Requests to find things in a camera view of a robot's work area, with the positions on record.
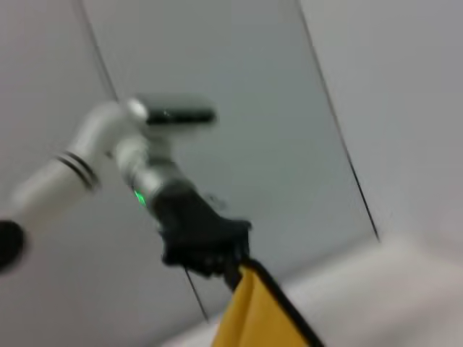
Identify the yellow towel with black trim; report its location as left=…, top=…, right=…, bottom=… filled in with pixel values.
left=211, top=258, right=325, bottom=347

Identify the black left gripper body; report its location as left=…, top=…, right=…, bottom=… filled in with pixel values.
left=150, top=180, right=253, bottom=267

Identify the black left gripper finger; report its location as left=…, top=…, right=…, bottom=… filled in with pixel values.
left=222, top=249, right=251, bottom=291
left=180, top=258, right=226, bottom=280

